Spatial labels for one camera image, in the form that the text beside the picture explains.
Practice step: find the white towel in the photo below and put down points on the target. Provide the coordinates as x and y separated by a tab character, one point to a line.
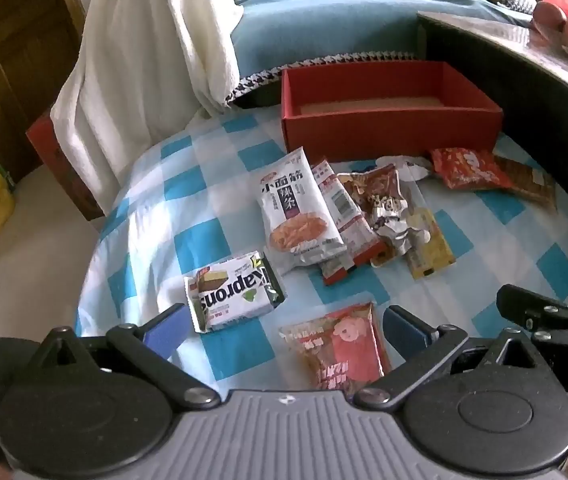
138	75

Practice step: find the yellow snack packet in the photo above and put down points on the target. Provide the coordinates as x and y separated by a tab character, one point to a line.
431	250

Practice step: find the wooden cabinet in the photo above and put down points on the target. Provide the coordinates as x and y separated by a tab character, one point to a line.
13	50

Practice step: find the pink red snack packet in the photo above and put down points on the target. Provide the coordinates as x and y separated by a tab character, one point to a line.
344	350

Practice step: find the long red white snack packet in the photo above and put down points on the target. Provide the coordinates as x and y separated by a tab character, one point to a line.
359	232

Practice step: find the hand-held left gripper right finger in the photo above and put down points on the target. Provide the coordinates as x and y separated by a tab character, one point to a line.
408	332

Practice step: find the clear brown snack packet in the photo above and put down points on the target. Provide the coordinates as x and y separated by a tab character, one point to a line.
374	185

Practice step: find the small white snack packet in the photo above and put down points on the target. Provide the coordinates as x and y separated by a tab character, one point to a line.
404	166

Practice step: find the dark table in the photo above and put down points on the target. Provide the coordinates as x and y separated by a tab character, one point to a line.
539	90

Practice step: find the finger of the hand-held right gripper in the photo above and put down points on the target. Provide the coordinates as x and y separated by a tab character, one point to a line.
529	306

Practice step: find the blue sofa cover houndstooth trim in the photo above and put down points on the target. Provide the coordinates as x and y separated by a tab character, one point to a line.
344	25

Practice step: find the red cardboard box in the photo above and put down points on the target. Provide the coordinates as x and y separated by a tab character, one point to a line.
389	125

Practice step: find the white snack packet orange picture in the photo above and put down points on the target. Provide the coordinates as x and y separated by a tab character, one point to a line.
296	210

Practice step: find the blue white checked cloth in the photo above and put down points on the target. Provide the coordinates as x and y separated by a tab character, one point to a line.
173	220

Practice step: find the white green wafer packet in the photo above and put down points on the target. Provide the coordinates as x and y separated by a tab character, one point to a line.
234	292

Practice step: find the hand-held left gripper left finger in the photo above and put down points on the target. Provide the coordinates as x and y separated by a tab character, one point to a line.
168	331

